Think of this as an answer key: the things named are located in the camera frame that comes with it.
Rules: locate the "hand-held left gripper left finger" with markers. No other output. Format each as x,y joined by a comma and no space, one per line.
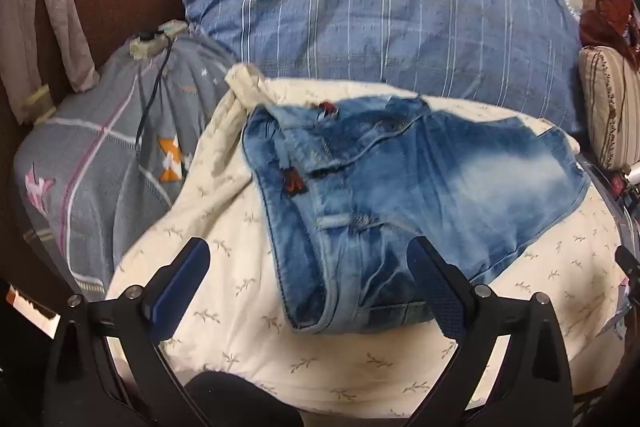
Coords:
182,287

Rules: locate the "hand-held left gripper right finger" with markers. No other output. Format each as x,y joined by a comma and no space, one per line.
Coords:
445,302

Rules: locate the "blue denim pants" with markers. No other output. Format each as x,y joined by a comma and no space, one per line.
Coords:
400,187

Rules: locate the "cream leaf-print blanket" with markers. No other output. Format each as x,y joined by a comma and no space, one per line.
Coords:
225,232

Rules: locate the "grey patterned quilt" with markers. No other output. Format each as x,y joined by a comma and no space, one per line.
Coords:
90,157

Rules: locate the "beige power strip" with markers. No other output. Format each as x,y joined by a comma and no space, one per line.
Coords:
150,44

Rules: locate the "beige striped cushion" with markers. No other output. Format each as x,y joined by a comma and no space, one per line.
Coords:
607,107

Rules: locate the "grey hanging cloth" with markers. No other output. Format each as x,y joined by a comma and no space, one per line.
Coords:
55,7

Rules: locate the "blue striped pillow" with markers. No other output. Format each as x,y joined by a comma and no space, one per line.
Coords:
325,7

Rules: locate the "red-brown cloth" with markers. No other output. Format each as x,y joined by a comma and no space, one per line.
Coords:
605,22

